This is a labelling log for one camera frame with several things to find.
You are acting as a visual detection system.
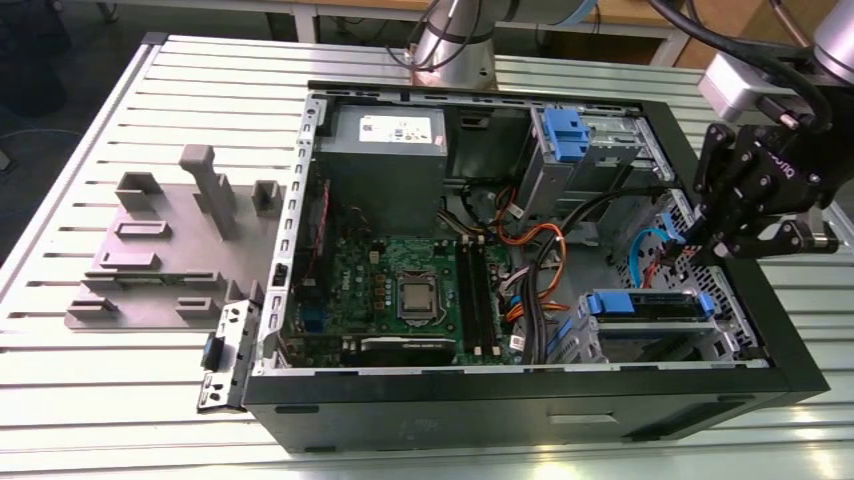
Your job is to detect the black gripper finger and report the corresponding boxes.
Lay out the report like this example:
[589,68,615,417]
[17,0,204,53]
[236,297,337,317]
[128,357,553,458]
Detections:
[704,214,807,262]
[684,123,753,247]

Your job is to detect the green motherboard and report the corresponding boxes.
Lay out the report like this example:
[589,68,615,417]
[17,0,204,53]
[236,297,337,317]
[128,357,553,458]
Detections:
[285,234,528,366]

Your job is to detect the black RAM slot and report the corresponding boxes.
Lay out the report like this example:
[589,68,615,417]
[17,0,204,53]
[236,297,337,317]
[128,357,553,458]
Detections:
[455,234,483,357]
[469,234,503,357]

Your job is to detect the black open PC case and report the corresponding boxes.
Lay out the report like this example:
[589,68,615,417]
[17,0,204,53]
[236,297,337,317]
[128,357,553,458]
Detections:
[196,78,831,455]

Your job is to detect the black graphics card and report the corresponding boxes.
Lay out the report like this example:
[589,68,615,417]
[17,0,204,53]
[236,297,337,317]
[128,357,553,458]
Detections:
[338,335,459,366]

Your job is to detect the silver CPU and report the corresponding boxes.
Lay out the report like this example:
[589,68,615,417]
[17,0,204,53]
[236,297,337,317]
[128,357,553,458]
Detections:
[397,284,439,314]

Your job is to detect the silver power supply unit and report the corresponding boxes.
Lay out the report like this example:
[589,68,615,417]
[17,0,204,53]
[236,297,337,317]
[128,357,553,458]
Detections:
[312,104,448,239]

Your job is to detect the hard disk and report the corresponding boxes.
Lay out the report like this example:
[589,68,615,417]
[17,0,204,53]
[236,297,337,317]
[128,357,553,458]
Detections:
[584,291,719,362]

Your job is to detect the grey parts rack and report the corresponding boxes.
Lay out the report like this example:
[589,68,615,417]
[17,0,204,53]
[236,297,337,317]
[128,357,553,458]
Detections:
[61,143,289,332]

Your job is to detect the silver optical drive cage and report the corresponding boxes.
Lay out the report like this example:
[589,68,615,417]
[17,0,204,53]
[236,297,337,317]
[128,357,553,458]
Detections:
[519,104,668,226]

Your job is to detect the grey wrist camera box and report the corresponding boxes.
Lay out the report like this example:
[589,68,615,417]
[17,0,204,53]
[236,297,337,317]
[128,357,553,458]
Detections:
[696,52,781,121]

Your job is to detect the brown wooden cabinet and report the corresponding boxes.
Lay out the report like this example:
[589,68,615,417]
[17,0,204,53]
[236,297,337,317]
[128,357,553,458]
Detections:
[672,0,821,76]

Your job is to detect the silver card retention bracket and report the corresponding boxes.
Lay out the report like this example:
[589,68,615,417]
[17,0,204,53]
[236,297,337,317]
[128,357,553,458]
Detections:
[196,298,262,414]

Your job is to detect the blue plastic drive latch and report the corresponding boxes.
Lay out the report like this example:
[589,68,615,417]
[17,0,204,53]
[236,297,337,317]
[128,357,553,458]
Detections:
[543,107,592,164]

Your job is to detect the red black twisted wire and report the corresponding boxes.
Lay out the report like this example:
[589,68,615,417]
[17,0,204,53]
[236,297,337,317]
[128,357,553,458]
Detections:
[302,178,333,290]

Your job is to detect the blue bracket latch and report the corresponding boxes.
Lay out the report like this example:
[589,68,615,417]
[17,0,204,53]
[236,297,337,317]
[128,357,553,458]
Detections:
[201,333,226,372]

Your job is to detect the wooden workbench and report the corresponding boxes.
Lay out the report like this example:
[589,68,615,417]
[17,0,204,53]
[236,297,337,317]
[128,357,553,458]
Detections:
[92,0,708,66]

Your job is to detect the orange yellow power wires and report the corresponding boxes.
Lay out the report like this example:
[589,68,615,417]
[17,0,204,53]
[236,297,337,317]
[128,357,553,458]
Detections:
[436,182,576,326]

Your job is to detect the silver disk bay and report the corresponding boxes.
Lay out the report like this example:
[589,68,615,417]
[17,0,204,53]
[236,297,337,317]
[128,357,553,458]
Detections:
[576,287,768,366]

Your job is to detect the black cable bundle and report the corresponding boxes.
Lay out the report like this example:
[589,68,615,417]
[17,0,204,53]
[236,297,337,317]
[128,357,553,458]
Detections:
[519,184,672,364]

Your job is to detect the green RAM stick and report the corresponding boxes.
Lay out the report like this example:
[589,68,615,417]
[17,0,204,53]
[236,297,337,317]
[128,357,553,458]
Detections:
[112,273,194,289]

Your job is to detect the blue data wire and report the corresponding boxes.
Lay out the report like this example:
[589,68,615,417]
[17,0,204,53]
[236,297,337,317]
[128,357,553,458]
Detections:
[629,213,692,291]

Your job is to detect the CPU socket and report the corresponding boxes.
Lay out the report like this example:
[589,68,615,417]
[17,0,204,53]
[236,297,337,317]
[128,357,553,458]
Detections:
[392,268,447,329]

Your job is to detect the thick black cable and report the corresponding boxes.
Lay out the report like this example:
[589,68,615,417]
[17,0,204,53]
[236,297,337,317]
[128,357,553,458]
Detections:
[645,0,835,131]

